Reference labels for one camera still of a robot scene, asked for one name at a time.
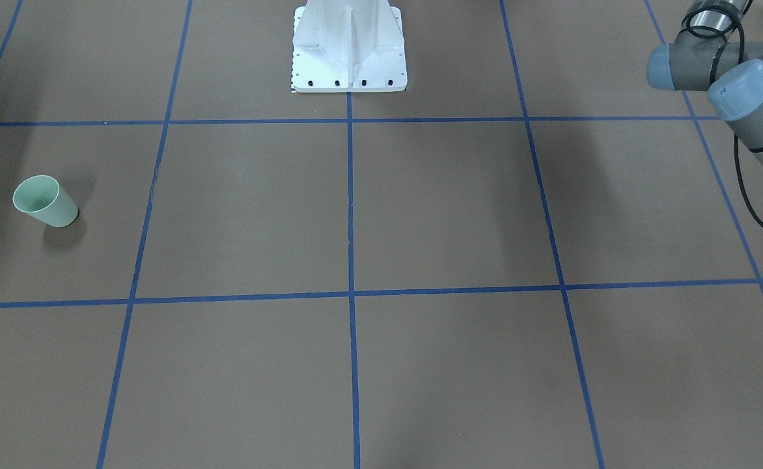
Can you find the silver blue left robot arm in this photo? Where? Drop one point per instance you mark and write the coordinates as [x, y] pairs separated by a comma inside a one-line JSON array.
[[710, 54]]

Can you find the green plastic cup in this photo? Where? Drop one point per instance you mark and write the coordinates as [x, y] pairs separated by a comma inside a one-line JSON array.
[[45, 199]]

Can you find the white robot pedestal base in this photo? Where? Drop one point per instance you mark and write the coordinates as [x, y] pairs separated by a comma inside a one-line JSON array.
[[348, 46]]

